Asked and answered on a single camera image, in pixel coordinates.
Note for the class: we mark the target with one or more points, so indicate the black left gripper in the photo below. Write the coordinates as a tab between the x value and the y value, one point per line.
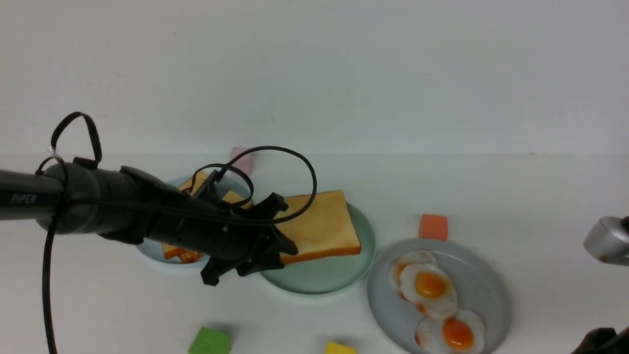
138	206

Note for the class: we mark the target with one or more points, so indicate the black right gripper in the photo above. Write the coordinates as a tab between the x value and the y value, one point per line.
604	340

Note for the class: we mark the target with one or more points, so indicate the fried egg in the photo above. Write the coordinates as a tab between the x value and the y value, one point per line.
430	290
421	256
464	333

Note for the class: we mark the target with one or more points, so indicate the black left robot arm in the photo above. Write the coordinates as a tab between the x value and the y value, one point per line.
66	197

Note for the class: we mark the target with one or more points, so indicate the pink foam cube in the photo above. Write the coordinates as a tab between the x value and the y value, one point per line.
244	163

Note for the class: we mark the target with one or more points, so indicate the mint green center plate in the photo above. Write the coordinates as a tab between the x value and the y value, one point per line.
330	275

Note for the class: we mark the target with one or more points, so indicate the light blue bread plate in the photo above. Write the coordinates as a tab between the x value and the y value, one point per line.
153	251

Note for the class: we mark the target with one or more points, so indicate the grey egg plate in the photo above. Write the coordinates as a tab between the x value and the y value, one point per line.
478	287

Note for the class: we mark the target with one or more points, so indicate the green foam cube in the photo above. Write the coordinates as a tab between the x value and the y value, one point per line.
210	341

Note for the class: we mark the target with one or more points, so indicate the yellow foam cube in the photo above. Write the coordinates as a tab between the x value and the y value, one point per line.
336	348

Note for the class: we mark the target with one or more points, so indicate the orange foam cube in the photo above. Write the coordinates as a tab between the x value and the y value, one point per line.
433	227

